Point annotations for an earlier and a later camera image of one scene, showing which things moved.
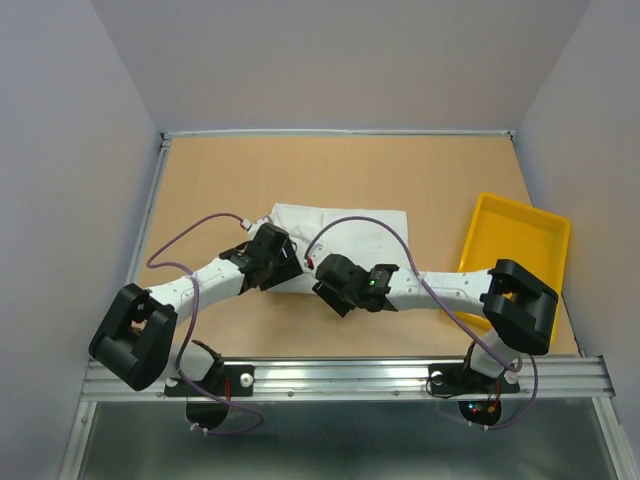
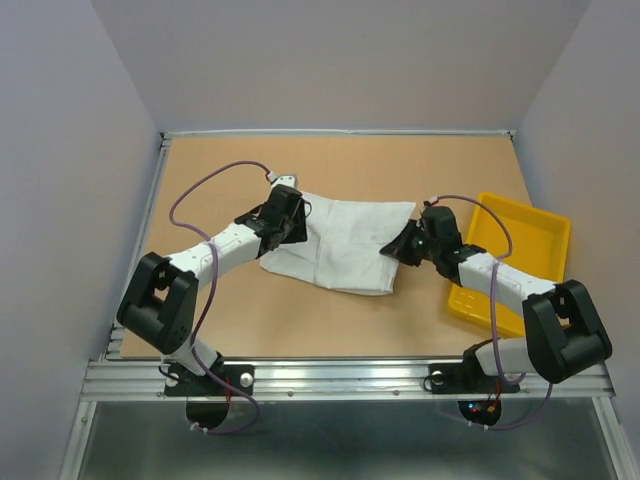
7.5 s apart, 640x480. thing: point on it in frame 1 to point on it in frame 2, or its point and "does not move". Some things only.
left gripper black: (290, 267) to (299, 233)
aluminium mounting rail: (370, 379) does not move
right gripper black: (342, 306) to (398, 247)
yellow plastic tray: (535, 240) does not move
